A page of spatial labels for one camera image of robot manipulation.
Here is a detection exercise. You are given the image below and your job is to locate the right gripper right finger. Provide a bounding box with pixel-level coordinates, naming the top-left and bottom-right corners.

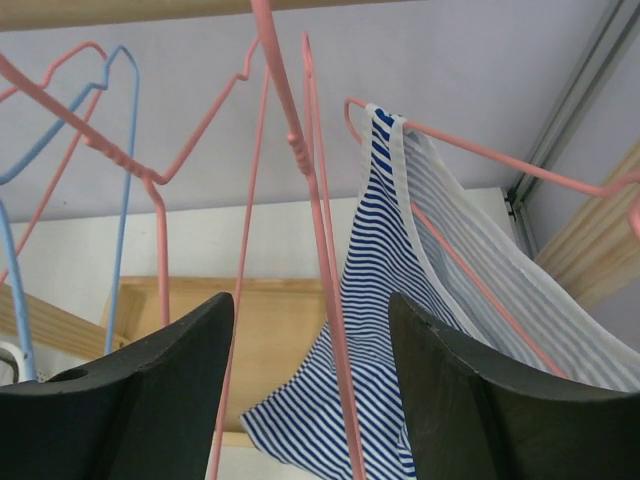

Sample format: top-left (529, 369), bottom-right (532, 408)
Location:
top-left (388, 293), bottom-right (639, 479)

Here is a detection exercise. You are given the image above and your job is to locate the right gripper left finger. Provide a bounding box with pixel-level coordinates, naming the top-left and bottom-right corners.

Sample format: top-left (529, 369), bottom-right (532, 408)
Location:
top-left (1, 292), bottom-right (234, 479)

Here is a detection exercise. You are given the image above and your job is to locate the pink wire hanger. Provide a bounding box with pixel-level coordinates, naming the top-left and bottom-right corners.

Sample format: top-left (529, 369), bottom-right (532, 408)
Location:
top-left (0, 40), bottom-right (109, 286)
top-left (204, 0), bottom-right (369, 480)
top-left (1, 41), bottom-right (258, 325)

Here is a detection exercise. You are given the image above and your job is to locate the blue striped tank top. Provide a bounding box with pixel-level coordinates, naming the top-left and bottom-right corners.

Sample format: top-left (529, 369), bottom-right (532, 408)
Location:
top-left (239, 102), bottom-right (640, 480)

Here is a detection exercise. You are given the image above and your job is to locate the pink hanger holding striped top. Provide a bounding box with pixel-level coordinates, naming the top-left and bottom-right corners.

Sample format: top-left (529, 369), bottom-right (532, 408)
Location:
top-left (343, 96), bottom-right (640, 381)

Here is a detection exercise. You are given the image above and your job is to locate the white perforated laundry basket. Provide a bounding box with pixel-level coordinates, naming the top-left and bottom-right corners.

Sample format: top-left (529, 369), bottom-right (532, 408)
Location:
top-left (1, 338), bottom-right (55, 386)

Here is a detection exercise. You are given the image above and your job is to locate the wooden clothes rack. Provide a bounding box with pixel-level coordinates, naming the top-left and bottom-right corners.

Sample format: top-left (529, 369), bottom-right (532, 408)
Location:
top-left (0, 0), bottom-right (640, 449)

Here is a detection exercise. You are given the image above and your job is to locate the blue wire hanger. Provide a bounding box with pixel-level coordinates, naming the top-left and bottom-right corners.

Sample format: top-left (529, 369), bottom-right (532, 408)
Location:
top-left (0, 44), bottom-right (140, 381)

